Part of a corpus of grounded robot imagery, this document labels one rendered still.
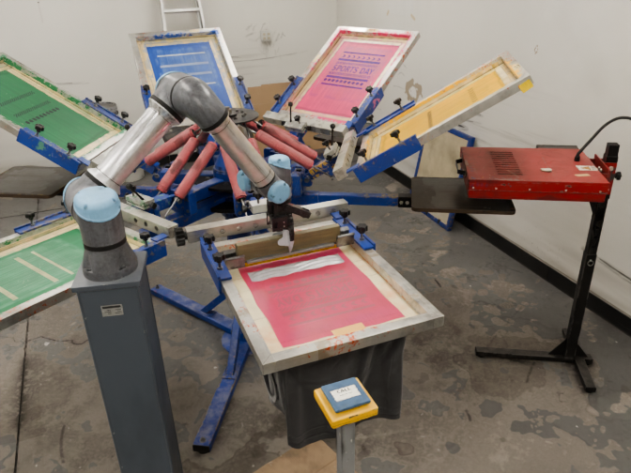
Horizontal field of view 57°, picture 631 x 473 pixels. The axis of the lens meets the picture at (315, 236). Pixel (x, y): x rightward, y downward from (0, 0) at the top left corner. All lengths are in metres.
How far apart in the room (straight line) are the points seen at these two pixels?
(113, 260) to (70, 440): 1.51
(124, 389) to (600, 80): 2.85
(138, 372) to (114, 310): 0.23
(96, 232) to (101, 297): 0.19
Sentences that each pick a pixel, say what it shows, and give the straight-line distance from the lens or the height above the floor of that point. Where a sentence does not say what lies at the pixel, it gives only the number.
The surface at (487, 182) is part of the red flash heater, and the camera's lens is 2.59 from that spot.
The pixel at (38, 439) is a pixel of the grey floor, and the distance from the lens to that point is 3.12.
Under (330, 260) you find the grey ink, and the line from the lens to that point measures 2.17.
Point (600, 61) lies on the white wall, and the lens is 3.60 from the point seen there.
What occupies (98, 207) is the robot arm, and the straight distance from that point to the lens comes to 1.63.
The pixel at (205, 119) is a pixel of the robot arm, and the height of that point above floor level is 1.59.
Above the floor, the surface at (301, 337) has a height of 0.96.
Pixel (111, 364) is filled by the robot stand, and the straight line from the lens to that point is 1.86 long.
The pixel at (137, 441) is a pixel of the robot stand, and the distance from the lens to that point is 2.05.
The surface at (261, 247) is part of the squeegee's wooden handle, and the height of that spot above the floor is 1.04.
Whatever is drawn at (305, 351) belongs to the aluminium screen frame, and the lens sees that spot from 1.67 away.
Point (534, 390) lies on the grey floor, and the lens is 3.19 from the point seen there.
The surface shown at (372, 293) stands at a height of 0.96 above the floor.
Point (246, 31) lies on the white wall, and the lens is 6.22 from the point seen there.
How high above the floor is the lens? 2.01
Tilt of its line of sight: 27 degrees down
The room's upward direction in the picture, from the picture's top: 2 degrees counter-clockwise
